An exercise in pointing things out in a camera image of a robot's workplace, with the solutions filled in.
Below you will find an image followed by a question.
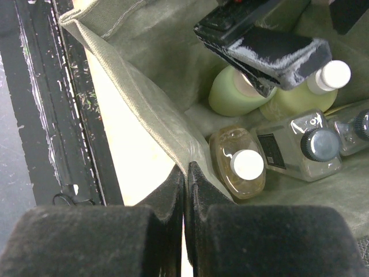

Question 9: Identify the clear square bottle front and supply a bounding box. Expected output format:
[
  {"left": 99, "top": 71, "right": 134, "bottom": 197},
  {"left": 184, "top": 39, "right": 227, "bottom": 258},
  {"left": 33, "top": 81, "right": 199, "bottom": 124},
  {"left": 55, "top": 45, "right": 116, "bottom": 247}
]
[{"left": 325, "top": 100, "right": 368, "bottom": 156}]

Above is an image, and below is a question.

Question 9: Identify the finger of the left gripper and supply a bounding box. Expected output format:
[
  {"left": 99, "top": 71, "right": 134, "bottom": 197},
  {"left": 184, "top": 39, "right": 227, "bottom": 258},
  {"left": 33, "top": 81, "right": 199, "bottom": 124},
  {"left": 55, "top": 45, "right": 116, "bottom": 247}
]
[
  {"left": 329, "top": 0, "right": 368, "bottom": 35},
  {"left": 194, "top": 1, "right": 332, "bottom": 97}
]

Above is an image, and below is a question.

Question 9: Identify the green bottle white flip cap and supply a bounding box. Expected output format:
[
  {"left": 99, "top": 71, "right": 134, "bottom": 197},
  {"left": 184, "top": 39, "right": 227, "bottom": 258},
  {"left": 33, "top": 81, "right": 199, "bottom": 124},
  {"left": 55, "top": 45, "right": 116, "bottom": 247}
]
[{"left": 208, "top": 66, "right": 277, "bottom": 117}]

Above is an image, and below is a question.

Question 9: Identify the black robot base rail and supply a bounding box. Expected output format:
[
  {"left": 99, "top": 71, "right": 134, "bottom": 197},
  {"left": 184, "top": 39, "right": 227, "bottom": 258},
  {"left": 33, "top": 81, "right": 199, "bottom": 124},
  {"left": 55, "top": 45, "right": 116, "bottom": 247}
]
[{"left": 1, "top": 1, "right": 123, "bottom": 205}]

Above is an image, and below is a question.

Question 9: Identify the green pump lotion bottle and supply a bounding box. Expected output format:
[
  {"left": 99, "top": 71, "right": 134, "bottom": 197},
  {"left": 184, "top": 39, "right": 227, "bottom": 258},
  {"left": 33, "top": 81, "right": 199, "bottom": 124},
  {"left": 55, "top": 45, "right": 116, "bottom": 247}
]
[{"left": 259, "top": 60, "right": 351, "bottom": 121}]

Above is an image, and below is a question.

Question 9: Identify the clear square bottle black label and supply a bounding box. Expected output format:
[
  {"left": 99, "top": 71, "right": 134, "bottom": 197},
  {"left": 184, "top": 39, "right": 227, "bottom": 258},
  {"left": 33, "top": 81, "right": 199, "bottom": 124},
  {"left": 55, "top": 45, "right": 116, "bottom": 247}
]
[{"left": 250, "top": 109, "right": 342, "bottom": 182}]

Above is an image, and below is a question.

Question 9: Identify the amber bottle white cap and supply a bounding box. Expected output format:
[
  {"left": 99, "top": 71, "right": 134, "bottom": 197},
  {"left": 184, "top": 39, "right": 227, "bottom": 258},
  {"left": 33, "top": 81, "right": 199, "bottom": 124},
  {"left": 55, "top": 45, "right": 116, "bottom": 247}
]
[{"left": 209, "top": 125, "right": 266, "bottom": 200}]

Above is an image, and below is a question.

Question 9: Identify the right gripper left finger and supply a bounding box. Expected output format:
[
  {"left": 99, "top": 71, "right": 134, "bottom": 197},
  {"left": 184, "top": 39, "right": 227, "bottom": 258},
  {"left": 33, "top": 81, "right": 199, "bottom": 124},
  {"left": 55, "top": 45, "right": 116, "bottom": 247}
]
[{"left": 1, "top": 167, "right": 185, "bottom": 276}]

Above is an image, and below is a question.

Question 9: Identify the green canvas bag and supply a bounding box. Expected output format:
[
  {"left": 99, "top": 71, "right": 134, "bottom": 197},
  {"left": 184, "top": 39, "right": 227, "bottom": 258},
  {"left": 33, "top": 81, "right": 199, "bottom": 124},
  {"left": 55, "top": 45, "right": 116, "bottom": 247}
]
[{"left": 59, "top": 1, "right": 368, "bottom": 238}]

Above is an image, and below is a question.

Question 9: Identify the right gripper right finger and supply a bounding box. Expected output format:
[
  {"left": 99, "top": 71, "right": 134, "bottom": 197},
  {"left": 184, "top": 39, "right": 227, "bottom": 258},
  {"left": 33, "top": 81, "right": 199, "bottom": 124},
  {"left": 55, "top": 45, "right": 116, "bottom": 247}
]
[{"left": 186, "top": 162, "right": 368, "bottom": 276}]

